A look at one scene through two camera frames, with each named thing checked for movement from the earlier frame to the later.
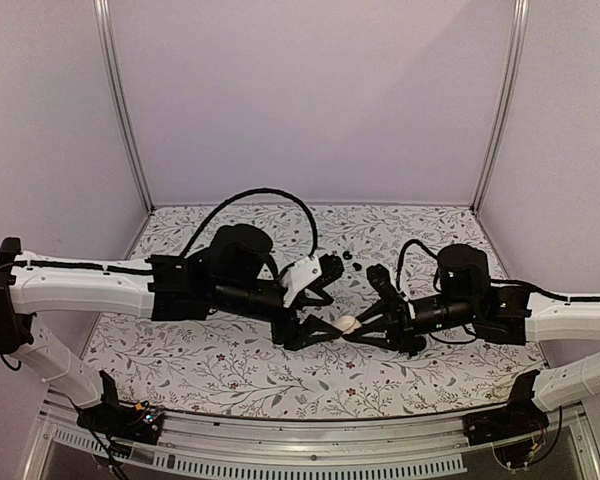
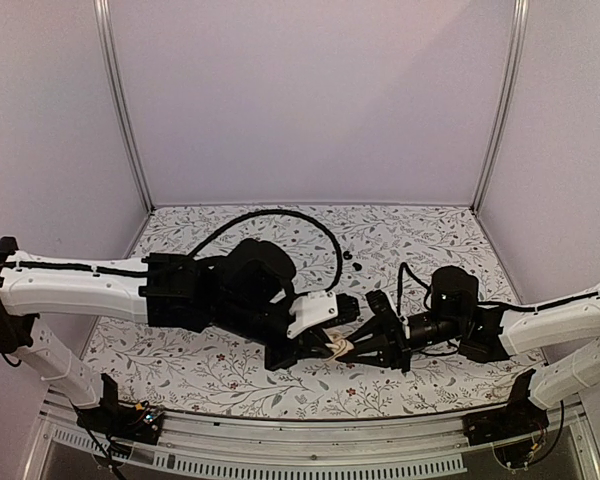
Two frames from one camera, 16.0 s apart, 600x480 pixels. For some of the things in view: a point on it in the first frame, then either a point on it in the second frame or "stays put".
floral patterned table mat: (248, 365) stays put
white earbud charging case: (346, 324) to (339, 344)
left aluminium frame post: (104, 26) stays put
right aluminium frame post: (510, 100) stays put
